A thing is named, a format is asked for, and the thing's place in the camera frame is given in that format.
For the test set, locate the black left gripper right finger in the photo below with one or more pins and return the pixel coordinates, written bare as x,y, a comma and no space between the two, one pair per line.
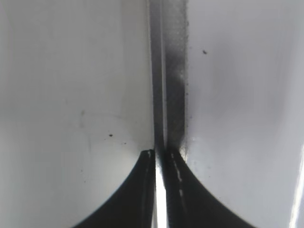
189,203

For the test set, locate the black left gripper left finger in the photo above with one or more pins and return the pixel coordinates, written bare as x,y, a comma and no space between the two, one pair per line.
131,206

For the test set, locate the white board with aluminium frame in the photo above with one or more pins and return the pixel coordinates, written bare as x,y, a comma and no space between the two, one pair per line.
228,94

